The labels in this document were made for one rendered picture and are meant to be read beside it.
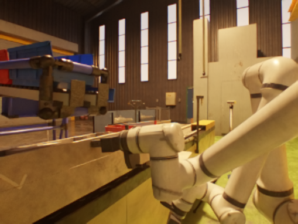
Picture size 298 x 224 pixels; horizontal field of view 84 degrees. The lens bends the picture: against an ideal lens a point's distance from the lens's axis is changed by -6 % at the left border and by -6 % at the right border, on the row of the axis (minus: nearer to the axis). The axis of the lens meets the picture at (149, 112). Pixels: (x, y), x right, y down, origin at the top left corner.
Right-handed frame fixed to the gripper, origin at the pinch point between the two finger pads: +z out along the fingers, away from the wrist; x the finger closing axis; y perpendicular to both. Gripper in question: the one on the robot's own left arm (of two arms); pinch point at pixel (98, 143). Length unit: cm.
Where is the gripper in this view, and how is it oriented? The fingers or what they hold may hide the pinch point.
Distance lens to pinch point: 70.7
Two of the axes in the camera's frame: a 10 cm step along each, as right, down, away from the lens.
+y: -1.5, -9.9, 0.4
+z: -8.5, 1.5, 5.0
